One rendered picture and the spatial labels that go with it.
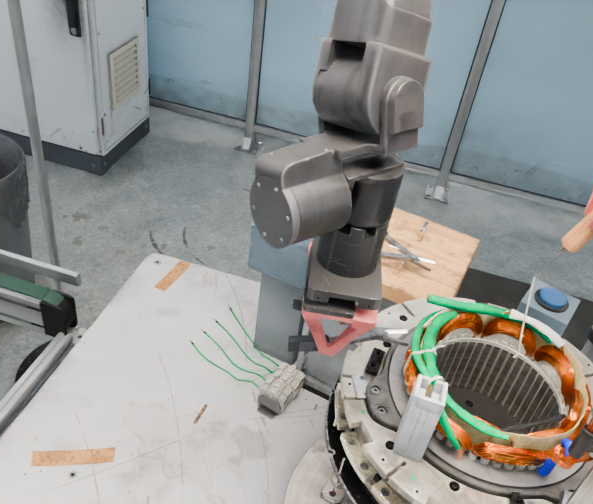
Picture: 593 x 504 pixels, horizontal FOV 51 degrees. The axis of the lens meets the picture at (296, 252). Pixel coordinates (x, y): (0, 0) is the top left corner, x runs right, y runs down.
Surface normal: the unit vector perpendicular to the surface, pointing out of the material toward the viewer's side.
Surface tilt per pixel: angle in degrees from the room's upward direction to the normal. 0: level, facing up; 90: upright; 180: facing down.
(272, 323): 90
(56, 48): 90
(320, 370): 90
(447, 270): 0
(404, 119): 73
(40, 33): 90
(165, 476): 0
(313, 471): 0
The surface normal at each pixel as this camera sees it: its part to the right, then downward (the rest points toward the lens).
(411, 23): 0.56, 0.31
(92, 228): 0.12, -0.77
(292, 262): -0.45, 0.52
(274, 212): -0.80, 0.28
